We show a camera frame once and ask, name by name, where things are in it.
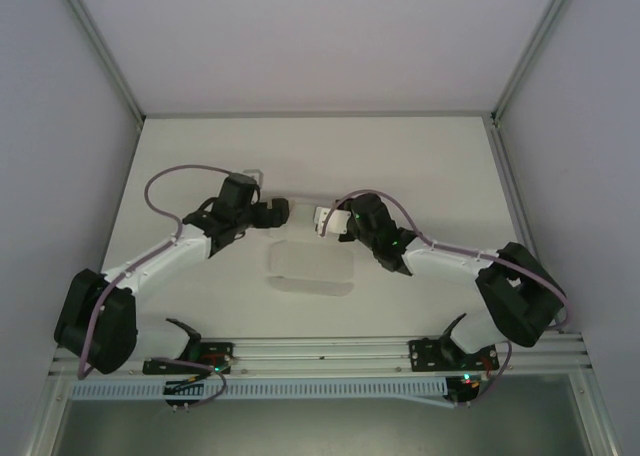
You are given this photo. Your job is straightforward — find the aluminium side rail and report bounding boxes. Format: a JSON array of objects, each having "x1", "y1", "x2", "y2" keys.
[{"x1": 488, "y1": 120, "x2": 564, "y2": 333}]

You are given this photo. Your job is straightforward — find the white slotted cable duct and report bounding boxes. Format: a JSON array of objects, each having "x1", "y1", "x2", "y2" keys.
[{"x1": 69, "y1": 378, "x2": 449, "y2": 402}]

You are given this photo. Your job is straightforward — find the black controller board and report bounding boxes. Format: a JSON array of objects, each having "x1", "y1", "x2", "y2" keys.
[
  {"x1": 446, "y1": 374, "x2": 482, "y2": 408},
  {"x1": 163, "y1": 378, "x2": 207, "y2": 408}
]

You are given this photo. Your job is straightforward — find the aluminium frame post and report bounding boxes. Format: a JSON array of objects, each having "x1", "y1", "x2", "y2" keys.
[
  {"x1": 53, "y1": 0, "x2": 147, "y2": 125},
  {"x1": 491, "y1": 0, "x2": 585, "y2": 125}
]

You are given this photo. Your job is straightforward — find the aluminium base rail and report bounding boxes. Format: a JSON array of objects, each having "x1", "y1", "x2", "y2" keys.
[{"x1": 49, "y1": 331, "x2": 592, "y2": 377}]

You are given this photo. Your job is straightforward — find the aluminium frame crossbar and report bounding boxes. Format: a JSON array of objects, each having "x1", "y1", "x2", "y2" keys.
[{"x1": 141, "y1": 109, "x2": 497, "y2": 121}]

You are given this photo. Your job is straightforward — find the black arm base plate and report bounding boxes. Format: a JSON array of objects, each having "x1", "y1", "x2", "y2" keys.
[
  {"x1": 408, "y1": 338, "x2": 501, "y2": 373},
  {"x1": 143, "y1": 340, "x2": 236, "y2": 376}
]

